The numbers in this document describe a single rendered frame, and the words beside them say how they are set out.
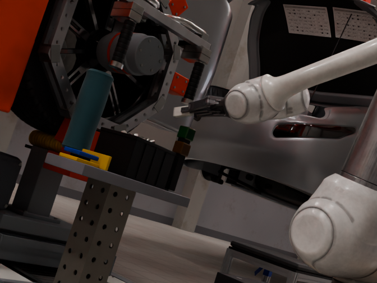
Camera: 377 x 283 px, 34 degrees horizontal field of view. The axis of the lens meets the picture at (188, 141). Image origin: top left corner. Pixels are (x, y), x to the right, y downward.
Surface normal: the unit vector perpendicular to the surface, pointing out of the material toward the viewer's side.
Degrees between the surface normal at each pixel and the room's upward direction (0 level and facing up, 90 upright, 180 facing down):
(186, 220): 90
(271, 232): 90
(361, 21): 143
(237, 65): 90
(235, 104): 115
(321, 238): 99
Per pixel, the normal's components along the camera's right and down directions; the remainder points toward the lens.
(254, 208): 0.66, 0.14
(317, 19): -0.61, 0.60
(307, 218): -0.70, -0.04
